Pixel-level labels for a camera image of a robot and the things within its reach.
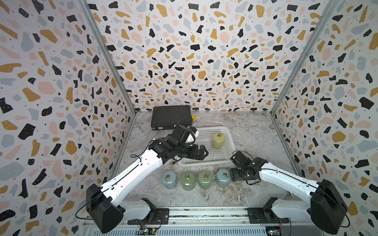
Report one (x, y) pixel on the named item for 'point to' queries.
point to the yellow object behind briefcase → (193, 117)
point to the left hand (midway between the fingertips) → (203, 152)
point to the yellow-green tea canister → (218, 139)
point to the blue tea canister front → (223, 177)
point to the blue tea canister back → (169, 179)
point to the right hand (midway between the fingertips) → (237, 175)
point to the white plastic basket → (215, 156)
